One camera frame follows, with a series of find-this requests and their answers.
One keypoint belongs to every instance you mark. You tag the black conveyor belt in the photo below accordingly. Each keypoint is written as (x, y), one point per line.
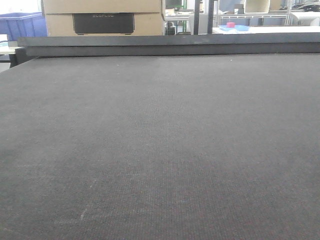
(222, 147)

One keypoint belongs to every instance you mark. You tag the red block on far table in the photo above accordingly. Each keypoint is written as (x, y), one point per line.
(230, 25)

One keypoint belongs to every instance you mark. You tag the blue tray on far table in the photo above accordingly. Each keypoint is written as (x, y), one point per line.
(237, 28)

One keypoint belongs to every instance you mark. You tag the white far table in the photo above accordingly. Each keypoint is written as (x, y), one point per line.
(271, 29)

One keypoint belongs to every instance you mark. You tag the cardboard box with black print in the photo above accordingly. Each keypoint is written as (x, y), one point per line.
(104, 17)

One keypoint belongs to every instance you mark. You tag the metal storage shelf rack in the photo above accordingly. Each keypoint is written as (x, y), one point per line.
(256, 13)

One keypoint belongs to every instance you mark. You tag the blue plastic crate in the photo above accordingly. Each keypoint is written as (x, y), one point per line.
(22, 24)

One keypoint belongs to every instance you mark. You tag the black vertical post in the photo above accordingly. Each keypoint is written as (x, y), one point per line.
(203, 22)

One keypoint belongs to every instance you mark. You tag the dark conveyor end rail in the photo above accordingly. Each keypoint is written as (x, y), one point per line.
(172, 45)

